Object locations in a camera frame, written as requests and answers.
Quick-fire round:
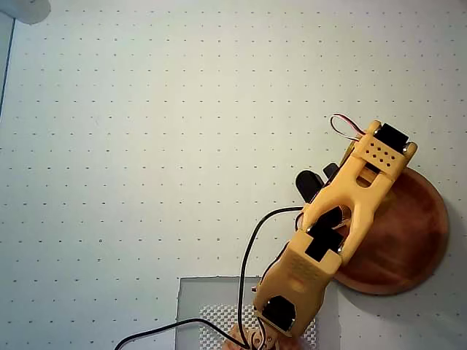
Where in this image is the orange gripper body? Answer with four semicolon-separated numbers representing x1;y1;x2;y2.
339;141;358;166

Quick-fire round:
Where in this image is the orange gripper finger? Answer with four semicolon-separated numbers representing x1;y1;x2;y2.
335;205;354;231

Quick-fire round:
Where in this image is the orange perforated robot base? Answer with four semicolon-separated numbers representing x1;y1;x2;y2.
225;326;311;350

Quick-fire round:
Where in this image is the brown wooden bowl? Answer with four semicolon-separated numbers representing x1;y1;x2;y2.
333;166;450;295

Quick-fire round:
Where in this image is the black webcam on gripper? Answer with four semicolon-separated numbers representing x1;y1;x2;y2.
294;162;340;205

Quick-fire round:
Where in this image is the white textured anti-slip mat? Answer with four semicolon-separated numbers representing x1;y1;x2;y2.
198;305;317;350

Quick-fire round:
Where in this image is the white dotted paper mat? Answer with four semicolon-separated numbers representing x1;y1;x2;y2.
0;0;467;350

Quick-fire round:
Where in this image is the white rounded object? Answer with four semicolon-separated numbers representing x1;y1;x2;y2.
0;0;52;26

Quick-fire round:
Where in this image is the red white servo wire loop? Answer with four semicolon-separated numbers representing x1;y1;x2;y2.
329;113;369;141

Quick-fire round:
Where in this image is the black webcam cable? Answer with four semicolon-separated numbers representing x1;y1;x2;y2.
115;206;307;350

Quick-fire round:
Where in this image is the grey base plate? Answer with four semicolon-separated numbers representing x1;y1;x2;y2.
176;276;340;350

